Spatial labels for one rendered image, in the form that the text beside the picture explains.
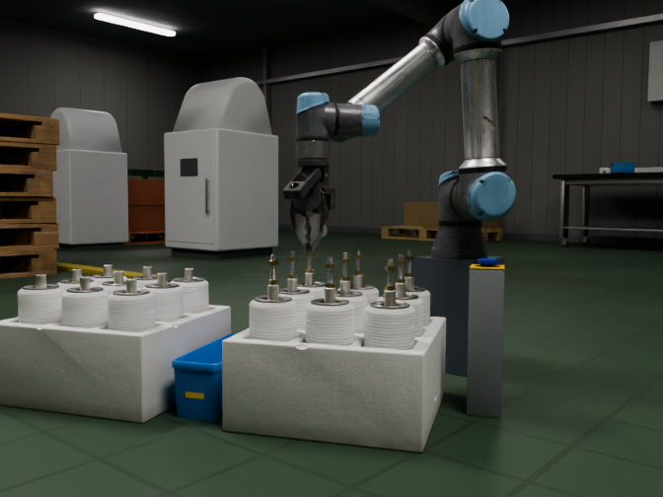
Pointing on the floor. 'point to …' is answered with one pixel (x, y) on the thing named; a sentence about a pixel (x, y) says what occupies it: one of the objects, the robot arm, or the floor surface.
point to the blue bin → (199, 383)
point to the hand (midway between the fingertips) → (308, 247)
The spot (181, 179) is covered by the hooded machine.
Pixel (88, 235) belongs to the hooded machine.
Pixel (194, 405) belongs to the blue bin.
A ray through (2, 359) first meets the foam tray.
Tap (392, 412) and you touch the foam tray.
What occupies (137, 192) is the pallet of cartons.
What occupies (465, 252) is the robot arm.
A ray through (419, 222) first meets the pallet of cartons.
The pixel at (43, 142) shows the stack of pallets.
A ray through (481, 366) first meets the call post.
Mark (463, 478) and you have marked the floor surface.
